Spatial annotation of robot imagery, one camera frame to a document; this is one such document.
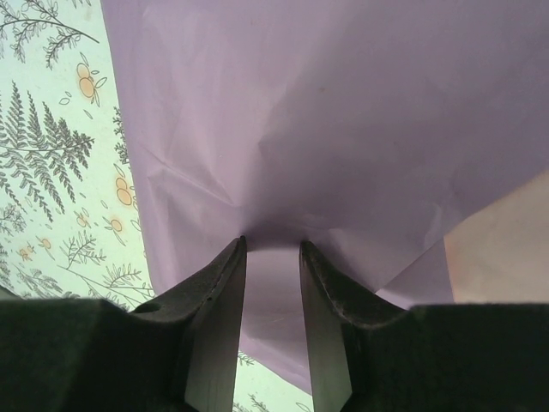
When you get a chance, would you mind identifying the pink and purple wrapping paper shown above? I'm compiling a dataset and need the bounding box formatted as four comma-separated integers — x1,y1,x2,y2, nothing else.
100,0,549,396

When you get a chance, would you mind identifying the floral patterned tablecloth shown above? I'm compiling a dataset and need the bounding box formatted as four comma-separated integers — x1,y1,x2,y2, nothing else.
0,0,314,412

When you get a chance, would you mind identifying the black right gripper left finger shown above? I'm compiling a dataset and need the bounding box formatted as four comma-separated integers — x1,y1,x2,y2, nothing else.
0,234,248,412

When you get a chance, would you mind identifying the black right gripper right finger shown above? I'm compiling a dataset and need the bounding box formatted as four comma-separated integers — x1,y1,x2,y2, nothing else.
299,239,549,412

